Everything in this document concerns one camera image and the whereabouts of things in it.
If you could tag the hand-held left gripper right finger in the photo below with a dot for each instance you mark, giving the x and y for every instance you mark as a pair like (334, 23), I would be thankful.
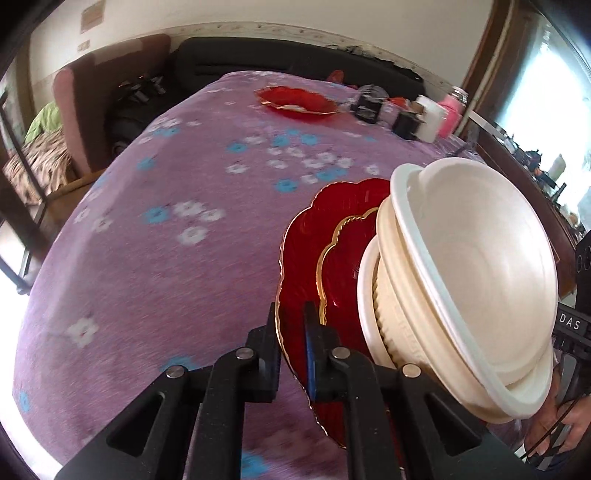
(312, 364)

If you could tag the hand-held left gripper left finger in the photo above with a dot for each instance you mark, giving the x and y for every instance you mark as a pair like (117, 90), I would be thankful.
(268, 355)

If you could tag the cream ribbed bowl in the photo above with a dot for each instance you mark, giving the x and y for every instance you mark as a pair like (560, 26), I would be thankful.
(392, 318)

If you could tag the white plastic bowl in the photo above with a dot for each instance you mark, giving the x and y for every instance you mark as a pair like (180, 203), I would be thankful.
(471, 277)
(367, 286)

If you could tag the large red flower-shaped plate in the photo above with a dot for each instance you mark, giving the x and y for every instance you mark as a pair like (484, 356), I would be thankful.
(300, 258)

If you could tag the red gold-edged plate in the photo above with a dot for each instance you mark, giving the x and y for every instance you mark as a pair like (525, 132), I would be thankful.
(346, 263)

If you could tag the person's right hand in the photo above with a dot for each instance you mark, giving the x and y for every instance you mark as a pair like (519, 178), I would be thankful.
(577, 420)

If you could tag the pink bottle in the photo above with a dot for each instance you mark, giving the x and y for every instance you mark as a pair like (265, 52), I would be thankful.
(450, 115)

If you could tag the white cup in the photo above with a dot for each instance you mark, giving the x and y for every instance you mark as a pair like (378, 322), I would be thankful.
(431, 120)

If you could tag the small red plate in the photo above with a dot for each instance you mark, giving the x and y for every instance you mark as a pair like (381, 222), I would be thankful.
(295, 99)

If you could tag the black jar with red label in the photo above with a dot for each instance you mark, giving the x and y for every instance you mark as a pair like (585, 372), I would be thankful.
(406, 124)

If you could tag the dark wooden chair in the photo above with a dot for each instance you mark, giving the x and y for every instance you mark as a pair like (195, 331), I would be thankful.
(23, 217)

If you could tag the black equipment pile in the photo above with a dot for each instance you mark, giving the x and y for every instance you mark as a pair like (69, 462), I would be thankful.
(141, 90)

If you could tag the black sofa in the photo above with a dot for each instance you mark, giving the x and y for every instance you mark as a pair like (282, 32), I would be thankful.
(254, 55)

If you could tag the patterned bed blanket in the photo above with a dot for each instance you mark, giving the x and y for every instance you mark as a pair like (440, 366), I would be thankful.
(37, 161)

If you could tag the pink armchair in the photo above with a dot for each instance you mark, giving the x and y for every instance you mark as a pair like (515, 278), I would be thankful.
(78, 120)

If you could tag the green cloth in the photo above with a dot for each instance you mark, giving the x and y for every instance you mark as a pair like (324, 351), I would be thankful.
(44, 122)

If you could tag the brown window frame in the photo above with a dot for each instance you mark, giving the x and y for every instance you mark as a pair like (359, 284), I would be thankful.
(489, 41)

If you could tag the small wall frame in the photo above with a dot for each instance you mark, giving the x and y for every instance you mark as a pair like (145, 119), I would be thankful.
(91, 16)

